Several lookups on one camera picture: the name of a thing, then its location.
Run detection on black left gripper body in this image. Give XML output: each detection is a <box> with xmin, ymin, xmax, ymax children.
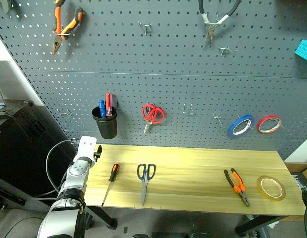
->
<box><xmin>93</xmin><ymin>144</ymin><xmax>103</xmax><ymax>162</ymax></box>

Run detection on black pen cup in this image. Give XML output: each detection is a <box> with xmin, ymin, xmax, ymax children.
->
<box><xmin>91</xmin><ymin>105</ymin><xmax>119</xmax><ymax>140</ymax></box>

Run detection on orange black screwdriver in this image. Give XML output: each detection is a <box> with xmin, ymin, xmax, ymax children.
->
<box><xmin>101</xmin><ymin>162</ymin><xmax>121</xmax><ymax>207</ymax></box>

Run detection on silver double pegboard hook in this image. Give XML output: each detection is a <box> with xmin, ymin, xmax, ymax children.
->
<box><xmin>56</xmin><ymin>108</ymin><xmax>73</xmax><ymax>118</ymax></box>
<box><xmin>218</xmin><ymin>45</ymin><xmax>238</xmax><ymax>57</ymax></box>
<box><xmin>138</xmin><ymin>21</ymin><xmax>152</xmax><ymax>36</ymax></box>
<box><xmin>213</xmin><ymin>112</ymin><xmax>224</xmax><ymax>129</ymax></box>

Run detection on black table leg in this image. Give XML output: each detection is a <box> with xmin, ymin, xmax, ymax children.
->
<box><xmin>85</xmin><ymin>205</ymin><xmax>118</xmax><ymax>231</ymax></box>
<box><xmin>234</xmin><ymin>214</ymin><xmax>289</xmax><ymax>238</ymax></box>

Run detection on black cabinet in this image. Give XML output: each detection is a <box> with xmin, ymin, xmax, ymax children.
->
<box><xmin>0</xmin><ymin>99</ymin><xmax>78</xmax><ymax>206</ymax></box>

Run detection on dark grey metal pegboard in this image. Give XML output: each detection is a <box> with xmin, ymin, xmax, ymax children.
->
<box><xmin>0</xmin><ymin>0</ymin><xmax>307</xmax><ymax>160</ymax></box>

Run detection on blue tape roll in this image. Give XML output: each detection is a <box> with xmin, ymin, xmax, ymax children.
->
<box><xmin>227</xmin><ymin>114</ymin><xmax>256</xmax><ymax>139</ymax></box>

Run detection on orange black long-nose pliers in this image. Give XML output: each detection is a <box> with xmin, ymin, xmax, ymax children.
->
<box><xmin>52</xmin><ymin>0</ymin><xmax>85</xmax><ymax>56</ymax></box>

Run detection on orange black combination pliers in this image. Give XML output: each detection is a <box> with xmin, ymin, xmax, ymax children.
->
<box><xmin>223</xmin><ymin>168</ymin><xmax>251</xmax><ymax>207</ymax></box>

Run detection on clear yellow tape roll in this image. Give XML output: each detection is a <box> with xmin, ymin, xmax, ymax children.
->
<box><xmin>256</xmin><ymin>175</ymin><xmax>287</xmax><ymax>202</ymax></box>

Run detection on red tape roll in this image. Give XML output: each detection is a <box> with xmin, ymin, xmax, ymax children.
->
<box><xmin>256</xmin><ymin>115</ymin><xmax>283</xmax><ymax>135</ymax></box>

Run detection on cardboard box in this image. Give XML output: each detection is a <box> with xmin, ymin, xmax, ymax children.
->
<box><xmin>284</xmin><ymin>161</ymin><xmax>307</xmax><ymax>175</ymax></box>

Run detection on black device box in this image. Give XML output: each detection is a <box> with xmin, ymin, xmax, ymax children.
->
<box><xmin>291</xmin><ymin>172</ymin><xmax>307</xmax><ymax>207</ymax></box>

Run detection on teal ribbed block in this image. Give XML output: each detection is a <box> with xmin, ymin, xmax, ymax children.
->
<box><xmin>294</xmin><ymin>39</ymin><xmax>307</xmax><ymax>63</ymax></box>

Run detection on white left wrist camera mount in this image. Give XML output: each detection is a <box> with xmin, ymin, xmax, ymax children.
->
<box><xmin>75</xmin><ymin>135</ymin><xmax>98</xmax><ymax>164</ymax></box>

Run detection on red plastic screwdriver handle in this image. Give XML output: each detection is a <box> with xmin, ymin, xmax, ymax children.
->
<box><xmin>105</xmin><ymin>92</ymin><xmax>119</xmax><ymax>117</ymax></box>

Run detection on grey left arm cable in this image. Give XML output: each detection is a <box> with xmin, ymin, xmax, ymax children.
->
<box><xmin>34</xmin><ymin>139</ymin><xmax>79</xmax><ymax>199</ymax></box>

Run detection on blue handled scissors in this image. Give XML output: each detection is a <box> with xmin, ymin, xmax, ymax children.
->
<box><xmin>136</xmin><ymin>163</ymin><xmax>157</xmax><ymax>207</ymax></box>

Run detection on red handled scissors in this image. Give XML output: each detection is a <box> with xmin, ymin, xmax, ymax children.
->
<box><xmin>142</xmin><ymin>103</ymin><xmax>167</xmax><ymax>134</ymax></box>

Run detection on silver wire loop hook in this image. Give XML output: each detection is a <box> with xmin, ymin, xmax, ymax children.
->
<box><xmin>182</xmin><ymin>103</ymin><xmax>195</xmax><ymax>116</ymax></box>

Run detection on black white handled pliers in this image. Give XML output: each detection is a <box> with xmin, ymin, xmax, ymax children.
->
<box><xmin>198</xmin><ymin>0</ymin><xmax>242</xmax><ymax>47</ymax></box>

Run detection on dark cable with plug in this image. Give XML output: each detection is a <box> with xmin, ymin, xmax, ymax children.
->
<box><xmin>301</xmin><ymin>189</ymin><xmax>307</xmax><ymax>238</ymax></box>

